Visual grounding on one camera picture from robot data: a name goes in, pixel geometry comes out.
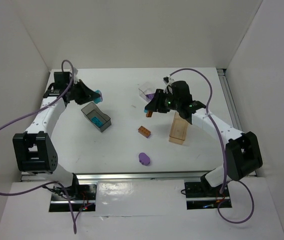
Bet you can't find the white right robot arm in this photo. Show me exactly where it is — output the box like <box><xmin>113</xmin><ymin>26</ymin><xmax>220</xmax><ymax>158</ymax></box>
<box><xmin>144</xmin><ymin>81</ymin><xmax>263</xmax><ymax>188</ymax></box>

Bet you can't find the orange lego brick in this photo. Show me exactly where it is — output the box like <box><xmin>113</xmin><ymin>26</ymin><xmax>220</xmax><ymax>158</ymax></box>
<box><xmin>138</xmin><ymin>126</ymin><xmax>151</xmax><ymax>138</ymax></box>

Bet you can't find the teal lego brick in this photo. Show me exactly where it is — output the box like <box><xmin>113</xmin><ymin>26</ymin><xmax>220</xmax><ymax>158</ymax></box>
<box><xmin>94</xmin><ymin>90</ymin><xmax>103</xmax><ymax>104</ymax></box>
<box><xmin>91</xmin><ymin>116</ymin><xmax>103</xmax><ymax>128</ymax></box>

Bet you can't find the purple rounded lego piece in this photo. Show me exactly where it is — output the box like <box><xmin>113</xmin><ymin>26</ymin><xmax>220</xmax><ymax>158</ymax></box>
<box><xmin>138</xmin><ymin>152</ymin><xmax>151</xmax><ymax>166</ymax></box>

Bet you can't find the amber plastic container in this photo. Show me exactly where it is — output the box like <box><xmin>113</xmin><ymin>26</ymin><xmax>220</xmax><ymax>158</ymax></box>
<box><xmin>169</xmin><ymin>112</ymin><xmax>189</xmax><ymax>145</ymax></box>

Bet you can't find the aluminium front rail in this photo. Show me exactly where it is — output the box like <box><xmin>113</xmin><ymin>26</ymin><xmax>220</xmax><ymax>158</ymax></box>
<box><xmin>20</xmin><ymin>171</ymin><xmax>207</xmax><ymax>184</ymax></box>

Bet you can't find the aluminium side rail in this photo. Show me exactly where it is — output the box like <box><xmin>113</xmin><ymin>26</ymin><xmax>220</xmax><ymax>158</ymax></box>
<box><xmin>216</xmin><ymin>68</ymin><xmax>242</xmax><ymax>130</ymax></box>

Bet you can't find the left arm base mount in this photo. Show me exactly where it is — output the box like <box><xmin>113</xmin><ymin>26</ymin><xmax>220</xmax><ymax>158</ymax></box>
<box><xmin>48</xmin><ymin>183</ymin><xmax>97</xmax><ymax>213</ymax></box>

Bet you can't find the purple rectangular lego brick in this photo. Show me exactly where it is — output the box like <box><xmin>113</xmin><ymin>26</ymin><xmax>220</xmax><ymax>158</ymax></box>
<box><xmin>146</xmin><ymin>93</ymin><xmax>155</xmax><ymax>100</ymax></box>

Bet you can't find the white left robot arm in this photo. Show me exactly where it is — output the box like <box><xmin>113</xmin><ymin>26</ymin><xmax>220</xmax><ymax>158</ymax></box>
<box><xmin>13</xmin><ymin>71</ymin><xmax>102</xmax><ymax>187</ymax></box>

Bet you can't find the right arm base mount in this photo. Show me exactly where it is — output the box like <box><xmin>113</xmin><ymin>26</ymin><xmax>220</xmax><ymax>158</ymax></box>
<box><xmin>180</xmin><ymin>182</ymin><xmax>232</xmax><ymax>210</ymax></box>

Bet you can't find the smoky grey plastic container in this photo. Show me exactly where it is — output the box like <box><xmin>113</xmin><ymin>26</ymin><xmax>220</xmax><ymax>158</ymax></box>
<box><xmin>81</xmin><ymin>102</ymin><xmax>111</xmax><ymax>133</ymax></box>

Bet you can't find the clear plastic container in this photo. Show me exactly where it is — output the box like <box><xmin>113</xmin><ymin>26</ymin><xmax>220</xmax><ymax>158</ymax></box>
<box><xmin>138</xmin><ymin>82</ymin><xmax>168</xmax><ymax>108</ymax></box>

